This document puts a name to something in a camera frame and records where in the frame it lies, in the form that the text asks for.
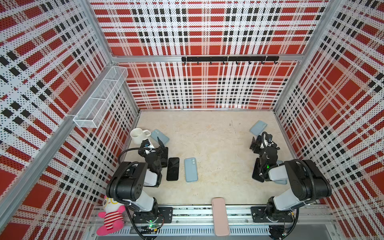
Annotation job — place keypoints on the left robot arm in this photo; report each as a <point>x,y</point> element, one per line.
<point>128,182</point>

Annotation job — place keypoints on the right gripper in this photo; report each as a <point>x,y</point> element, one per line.
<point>258,146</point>

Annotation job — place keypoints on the black hook rail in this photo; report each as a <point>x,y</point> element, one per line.
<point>225,59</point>

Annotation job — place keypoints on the white ceramic mug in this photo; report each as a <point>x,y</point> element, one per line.
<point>138,135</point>

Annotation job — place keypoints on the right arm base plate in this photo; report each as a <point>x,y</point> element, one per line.
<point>262,214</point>

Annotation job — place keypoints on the white wire basket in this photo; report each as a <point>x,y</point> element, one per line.
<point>97,105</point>

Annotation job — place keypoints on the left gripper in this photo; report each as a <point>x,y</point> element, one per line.
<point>162,151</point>

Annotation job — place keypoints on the pink phone case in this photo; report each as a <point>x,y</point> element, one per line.
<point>220,217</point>

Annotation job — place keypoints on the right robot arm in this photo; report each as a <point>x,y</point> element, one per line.
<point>307,183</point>

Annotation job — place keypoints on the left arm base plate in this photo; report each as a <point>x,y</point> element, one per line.
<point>156,216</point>

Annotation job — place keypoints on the light blue cased phone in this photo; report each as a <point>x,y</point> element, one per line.
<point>191,170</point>

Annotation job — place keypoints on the pink plush toy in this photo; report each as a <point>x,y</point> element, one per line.
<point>112,216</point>

